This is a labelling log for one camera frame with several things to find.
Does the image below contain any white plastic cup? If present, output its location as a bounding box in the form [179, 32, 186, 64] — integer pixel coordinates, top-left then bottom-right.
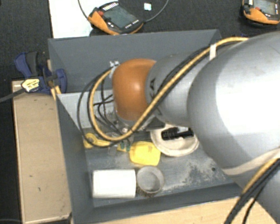
[89, 165, 139, 203]

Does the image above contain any yellow sponge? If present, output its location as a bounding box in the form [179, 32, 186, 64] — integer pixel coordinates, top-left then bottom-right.
[127, 138, 163, 170]

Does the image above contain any grey-brown ring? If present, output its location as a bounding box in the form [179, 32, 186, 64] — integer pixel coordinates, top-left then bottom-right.
[135, 164, 167, 199]

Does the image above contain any grey metal bin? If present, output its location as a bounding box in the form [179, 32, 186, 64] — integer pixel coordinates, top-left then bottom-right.
[46, 18, 242, 224]

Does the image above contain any pale wood flat board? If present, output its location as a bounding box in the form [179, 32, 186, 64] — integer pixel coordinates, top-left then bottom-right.
[6, 75, 74, 224]

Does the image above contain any black cylinder on white bracket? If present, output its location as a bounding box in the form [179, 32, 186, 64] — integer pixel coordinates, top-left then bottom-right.
[149, 123, 201, 160]

